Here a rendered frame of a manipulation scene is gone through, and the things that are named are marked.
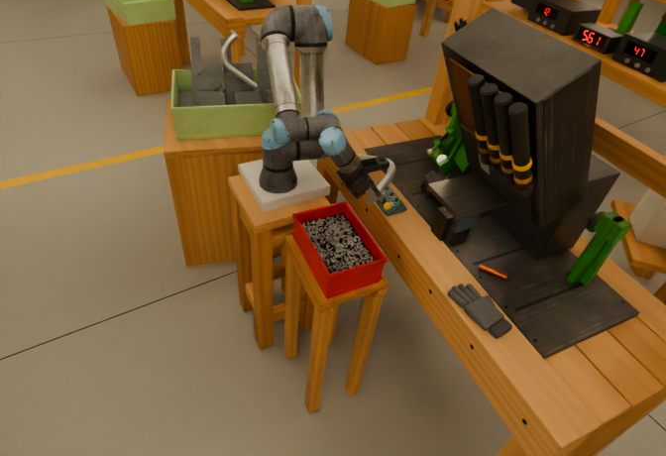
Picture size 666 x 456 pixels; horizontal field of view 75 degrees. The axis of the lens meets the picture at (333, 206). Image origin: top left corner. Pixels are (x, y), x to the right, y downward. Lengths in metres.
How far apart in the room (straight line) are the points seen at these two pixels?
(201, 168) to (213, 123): 0.22
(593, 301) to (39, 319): 2.44
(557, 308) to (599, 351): 0.16
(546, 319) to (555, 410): 0.29
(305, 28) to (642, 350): 1.44
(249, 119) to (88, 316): 1.29
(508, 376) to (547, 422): 0.13
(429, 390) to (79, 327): 1.74
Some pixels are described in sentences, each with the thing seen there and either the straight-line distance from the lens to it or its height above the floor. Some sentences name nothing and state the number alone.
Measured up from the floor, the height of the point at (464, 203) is 1.13.
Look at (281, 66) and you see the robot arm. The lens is 1.46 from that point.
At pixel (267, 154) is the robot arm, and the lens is 1.62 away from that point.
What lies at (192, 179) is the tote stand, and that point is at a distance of 2.24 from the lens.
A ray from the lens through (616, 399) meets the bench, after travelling 1.49.
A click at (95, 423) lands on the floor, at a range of 2.27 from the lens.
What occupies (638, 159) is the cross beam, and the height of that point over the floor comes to 1.25.
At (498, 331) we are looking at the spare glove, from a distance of 1.38.
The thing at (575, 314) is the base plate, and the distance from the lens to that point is 1.58.
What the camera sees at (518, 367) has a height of 0.90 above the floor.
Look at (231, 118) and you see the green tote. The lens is 2.16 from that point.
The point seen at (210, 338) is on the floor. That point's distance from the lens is 2.35.
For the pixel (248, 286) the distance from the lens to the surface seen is 2.21.
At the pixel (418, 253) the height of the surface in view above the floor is 0.90.
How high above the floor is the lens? 1.96
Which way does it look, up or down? 41 degrees down
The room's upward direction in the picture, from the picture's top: 7 degrees clockwise
